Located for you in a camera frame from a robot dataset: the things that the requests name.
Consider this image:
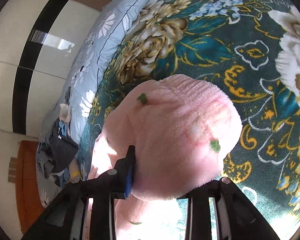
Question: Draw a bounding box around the pile of dark clothes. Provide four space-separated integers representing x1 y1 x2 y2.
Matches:
36 122 73 187

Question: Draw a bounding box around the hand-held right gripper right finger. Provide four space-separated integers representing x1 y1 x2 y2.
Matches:
176 176 282 240

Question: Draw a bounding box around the grey daisy print duvet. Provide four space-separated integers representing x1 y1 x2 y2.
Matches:
36 0 165 208

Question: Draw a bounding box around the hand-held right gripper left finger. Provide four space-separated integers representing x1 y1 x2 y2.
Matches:
22 145 137 240

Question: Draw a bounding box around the white wardrobe with black stripe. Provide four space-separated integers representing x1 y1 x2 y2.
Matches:
0 0 103 140

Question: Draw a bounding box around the green floral blanket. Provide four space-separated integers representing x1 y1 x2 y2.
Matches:
90 0 300 240

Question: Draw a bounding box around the cream cloth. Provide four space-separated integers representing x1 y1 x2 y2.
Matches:
59 103 72 123

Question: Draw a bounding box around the dark cloth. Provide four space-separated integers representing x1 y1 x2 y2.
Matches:
50 125 79 173

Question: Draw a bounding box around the wall switch panel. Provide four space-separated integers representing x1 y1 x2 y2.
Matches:
7 156 19 183

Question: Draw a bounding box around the wooden bed headboard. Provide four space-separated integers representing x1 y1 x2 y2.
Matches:
15 140 51 233

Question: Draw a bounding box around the pink fleece garment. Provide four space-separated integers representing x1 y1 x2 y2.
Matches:
89 74 243 240

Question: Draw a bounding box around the yellow patterned cloth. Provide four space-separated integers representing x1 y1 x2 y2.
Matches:
68 159 82 183

